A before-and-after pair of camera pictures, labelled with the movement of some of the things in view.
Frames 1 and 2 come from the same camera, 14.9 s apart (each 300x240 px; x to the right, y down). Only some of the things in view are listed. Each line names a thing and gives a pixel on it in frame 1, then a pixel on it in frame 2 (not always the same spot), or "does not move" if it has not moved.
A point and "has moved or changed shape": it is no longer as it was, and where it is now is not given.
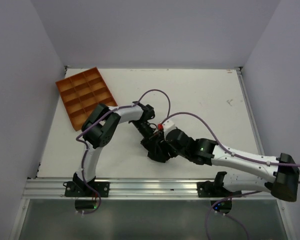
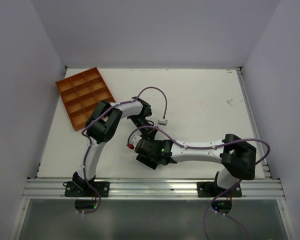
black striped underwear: (158, 149) has moved or changed shape
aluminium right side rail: (253, 121) does not move
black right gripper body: (180, 152) -> (152, 159)
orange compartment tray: (82, 92) does not move
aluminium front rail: (144, 188) does not move
